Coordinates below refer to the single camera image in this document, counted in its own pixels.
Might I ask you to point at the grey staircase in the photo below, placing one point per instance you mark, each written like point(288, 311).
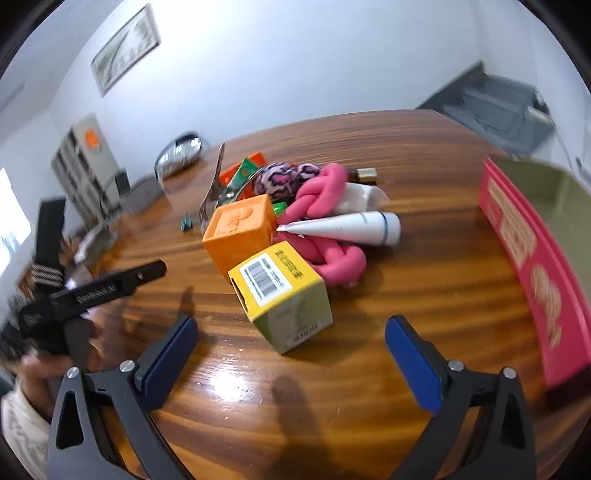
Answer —
point(489, 106)

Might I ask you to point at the person's left hand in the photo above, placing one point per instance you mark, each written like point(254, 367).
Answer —
point(39, 374)

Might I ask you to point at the small brown gold case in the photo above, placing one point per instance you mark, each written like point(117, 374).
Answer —
point(364, 174)

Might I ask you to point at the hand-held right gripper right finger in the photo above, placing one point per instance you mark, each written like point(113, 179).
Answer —
point(408, 360)

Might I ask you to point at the white power strip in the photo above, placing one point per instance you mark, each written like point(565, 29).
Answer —
point(541, 111)

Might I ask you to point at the shiny silver bag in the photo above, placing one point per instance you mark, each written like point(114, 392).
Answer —
point(180, 154)

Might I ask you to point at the green card package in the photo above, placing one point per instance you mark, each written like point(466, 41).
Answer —
point(244, 171)

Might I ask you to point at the metal tongs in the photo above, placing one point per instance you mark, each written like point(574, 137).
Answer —
point(213, 189)

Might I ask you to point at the red tin container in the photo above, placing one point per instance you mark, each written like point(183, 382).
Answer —
point(521, 240)

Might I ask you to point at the small white squeeze tube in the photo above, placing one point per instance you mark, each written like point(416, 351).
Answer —
point(364, 196)

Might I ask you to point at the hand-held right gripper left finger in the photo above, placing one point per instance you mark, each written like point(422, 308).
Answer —
point(173, 350)

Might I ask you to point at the grey shelf cabinet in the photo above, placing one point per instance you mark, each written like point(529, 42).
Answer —
point(83, 161)

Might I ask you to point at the orange cube box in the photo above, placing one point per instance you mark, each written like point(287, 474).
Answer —
point(235, 230)

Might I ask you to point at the framed wall picture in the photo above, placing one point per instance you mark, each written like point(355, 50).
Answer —
point(124, 48)

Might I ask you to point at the pink leopard plush toy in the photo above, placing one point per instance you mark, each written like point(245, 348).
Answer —
point(277, 180)

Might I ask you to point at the yellow green carton box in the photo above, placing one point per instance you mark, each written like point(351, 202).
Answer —
point(277, 295)

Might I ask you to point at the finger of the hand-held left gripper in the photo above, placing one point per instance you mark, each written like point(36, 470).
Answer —
point(143, 275)

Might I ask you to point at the bright green plastic piece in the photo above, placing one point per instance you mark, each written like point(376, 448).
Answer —
point(277, 210)

